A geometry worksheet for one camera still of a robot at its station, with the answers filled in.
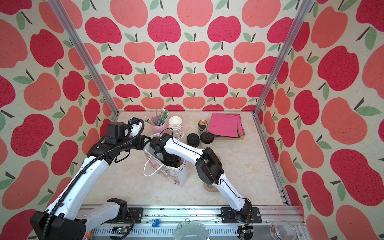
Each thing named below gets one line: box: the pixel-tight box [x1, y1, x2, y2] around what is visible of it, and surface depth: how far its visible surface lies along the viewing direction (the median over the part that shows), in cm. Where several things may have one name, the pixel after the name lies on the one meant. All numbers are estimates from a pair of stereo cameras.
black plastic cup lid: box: [200, 131, 214, 144], surface depth 94 cm
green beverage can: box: [198, 119, 208, 134], surface depth 103 cm
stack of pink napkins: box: [209, 113, 245, 139], surface depth 112 cm
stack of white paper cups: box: [168, 116, 183, 135], surface depth 98 cm
